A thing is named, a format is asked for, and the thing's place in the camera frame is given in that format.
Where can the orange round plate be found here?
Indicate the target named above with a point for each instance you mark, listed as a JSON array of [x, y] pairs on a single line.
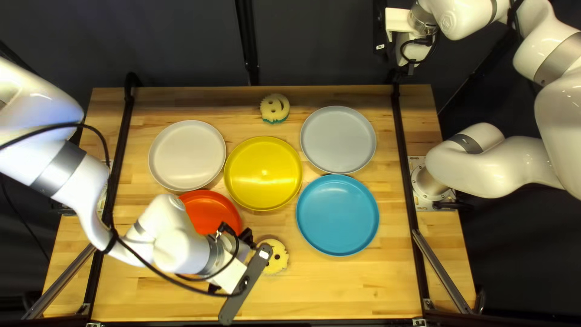
[[211, 211]]

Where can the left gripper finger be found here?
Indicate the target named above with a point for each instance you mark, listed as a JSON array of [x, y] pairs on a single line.
[[246, 237]]

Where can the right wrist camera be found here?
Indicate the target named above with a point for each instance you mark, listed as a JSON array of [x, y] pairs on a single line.
[[380, 32]]

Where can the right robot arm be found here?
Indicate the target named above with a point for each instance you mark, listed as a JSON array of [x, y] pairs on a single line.
[[499, 159]]

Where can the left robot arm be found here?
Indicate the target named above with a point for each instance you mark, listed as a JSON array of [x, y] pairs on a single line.
[[68, 177]]

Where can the yellow round plate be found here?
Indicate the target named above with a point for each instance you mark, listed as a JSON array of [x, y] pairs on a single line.
[[263, 175]]

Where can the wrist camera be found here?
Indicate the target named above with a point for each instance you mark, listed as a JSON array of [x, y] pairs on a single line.
[[252, 281], [380, 32]]

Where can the yellow smiling face sponge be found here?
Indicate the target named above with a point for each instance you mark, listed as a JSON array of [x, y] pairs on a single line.
[[279, 259], [274, 106]]

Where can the pale grey round plate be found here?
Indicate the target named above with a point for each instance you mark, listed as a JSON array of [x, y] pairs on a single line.
[[187, 156]]

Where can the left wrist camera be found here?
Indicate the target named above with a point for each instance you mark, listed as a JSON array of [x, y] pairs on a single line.
[[252, 281]]

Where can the black frame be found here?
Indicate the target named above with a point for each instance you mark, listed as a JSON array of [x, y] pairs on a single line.
[[123, 118]]

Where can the teal round plate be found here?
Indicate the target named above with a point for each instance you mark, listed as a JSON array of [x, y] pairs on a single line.
[[338, 215]]

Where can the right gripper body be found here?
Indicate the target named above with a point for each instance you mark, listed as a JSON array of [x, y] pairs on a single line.
[[401, 25]]

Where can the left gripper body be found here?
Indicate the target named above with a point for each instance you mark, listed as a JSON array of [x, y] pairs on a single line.
[[234, 261]]

